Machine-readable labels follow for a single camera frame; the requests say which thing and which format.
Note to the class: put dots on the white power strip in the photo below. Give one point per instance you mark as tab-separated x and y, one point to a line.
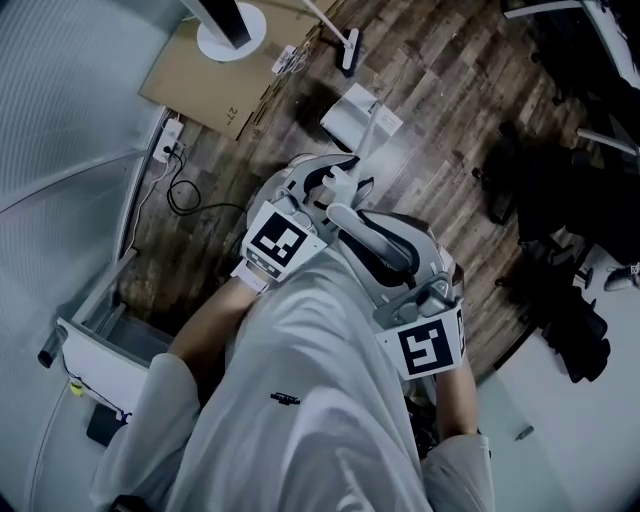
170	131

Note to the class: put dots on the person's white shirt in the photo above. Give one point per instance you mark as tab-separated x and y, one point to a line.
300	425

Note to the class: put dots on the brown cardboard box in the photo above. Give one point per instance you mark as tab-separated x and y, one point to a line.
210	85

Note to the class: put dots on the white broom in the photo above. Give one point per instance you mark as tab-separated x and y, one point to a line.
348	52

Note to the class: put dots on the black office chair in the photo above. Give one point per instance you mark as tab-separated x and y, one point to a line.
550	165
575	325

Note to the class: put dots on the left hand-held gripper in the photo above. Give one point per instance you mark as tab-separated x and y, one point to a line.
280	240

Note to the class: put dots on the white black tower fan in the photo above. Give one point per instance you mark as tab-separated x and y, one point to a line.
220	45

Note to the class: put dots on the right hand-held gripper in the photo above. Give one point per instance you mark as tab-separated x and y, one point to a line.
425	345

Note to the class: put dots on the person's right forearm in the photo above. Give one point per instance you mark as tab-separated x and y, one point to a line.
455	400

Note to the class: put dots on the black smartphone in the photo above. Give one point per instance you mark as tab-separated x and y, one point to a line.
105	425

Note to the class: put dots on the person's left forearm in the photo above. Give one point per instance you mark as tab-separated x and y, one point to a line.
215	320

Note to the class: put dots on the white wristwatch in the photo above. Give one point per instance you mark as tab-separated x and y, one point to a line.
250	277

